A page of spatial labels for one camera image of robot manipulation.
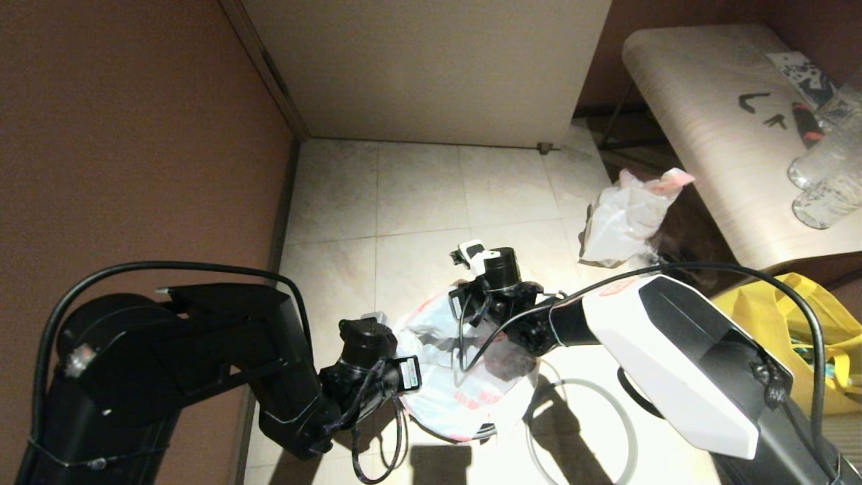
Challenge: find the clear red-print plastic bag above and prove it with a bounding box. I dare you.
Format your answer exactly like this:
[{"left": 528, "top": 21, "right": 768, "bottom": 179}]
[{"left": 393, "top": 288, "right": 541, "bottom": 443}]

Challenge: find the used white bin liner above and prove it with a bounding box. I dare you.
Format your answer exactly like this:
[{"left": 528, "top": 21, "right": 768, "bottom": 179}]
[{"left": 578, "top": 168, "right": 694, "bottom": 269}]

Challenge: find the grey bin ring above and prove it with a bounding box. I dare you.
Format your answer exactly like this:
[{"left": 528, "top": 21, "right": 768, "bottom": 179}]
[{"left": 525, "top": 377, "right": 639, "bottom": 485}]

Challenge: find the black trash bin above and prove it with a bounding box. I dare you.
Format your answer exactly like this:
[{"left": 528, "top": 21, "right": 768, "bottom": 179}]
[{"left": 404, "top": 404, "right": 502, "bottom": 445}]

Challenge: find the yellow tote bag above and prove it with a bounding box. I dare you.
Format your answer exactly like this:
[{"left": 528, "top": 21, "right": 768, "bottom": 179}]
[{"left": 710, "top": 273, "right": 862, "bottom": 416}]

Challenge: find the crumpled clear plastic wrap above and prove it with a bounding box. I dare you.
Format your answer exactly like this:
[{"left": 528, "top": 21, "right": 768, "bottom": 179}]
[{"left": 630, "top": 246, "right": 704, "bottom": 284}]

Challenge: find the dark metal table leg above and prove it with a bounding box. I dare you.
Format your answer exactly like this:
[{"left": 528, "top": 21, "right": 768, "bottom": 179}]
[{"left": 596, "top": 84, "right": 637, "bottom": 152}]

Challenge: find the white cabinet panel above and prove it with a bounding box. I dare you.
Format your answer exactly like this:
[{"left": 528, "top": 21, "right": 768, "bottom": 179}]
[{"left": 241, "top": 0, "right": 612, "bottom": 152}]

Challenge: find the light wood-grain table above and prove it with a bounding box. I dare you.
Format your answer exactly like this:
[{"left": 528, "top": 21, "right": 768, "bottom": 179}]
[{"left": 621, "top": 27, "right": 862, "bottom": 273}]

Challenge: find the teal patterned packet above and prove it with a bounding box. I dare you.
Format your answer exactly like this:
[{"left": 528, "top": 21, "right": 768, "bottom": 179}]
[{"left": 791, "top": 340, "right": 851, "bottom": 386}]

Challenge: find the black and red marker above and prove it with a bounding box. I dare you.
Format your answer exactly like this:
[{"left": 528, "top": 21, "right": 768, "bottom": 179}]
[{"left": 789, "top": 103, "right": 824, "bottom": 150}]

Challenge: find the ribbed beige cushion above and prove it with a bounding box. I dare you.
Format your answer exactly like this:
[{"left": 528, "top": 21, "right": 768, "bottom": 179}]
[{"left": 818, "top": 412, "right": 862, "bottom": 476}]

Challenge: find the printed white card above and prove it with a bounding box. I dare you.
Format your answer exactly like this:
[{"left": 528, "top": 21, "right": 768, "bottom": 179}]
[{"left": 764, "top": 53, "right": 836, "bottom": 108}]

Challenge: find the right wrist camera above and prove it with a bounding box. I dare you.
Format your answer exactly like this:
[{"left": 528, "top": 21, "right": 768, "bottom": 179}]
[{"left": 450, "top": 239, "right": 523, "bottom": 292}]

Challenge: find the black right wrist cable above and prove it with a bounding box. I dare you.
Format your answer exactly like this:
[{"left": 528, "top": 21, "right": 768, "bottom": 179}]
[{"left": 458, "top": 290, "right": 563, "bottom": 373}]

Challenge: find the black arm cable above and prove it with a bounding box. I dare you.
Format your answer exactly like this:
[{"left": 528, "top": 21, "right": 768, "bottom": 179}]
[
  {"left": 350, "top": 394, "right": 409, "bottom": 485},
  {"left": 32, "top": 261, "right": 314, "bottom": 445},
  {"left": 559, "top": 261, "right": 829, "bottom": 472}
]

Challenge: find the black elbow cable loop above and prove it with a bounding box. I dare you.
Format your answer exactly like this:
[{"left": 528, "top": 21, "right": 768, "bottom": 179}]
[{"left": 616, "top": 367, "right": 669, "bottom": 420}]

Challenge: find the black left upper arm cable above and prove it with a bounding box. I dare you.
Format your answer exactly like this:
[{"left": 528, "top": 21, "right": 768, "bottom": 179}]
[{"left": 32, "top": 261, "right": 314, "bottom": 445}]

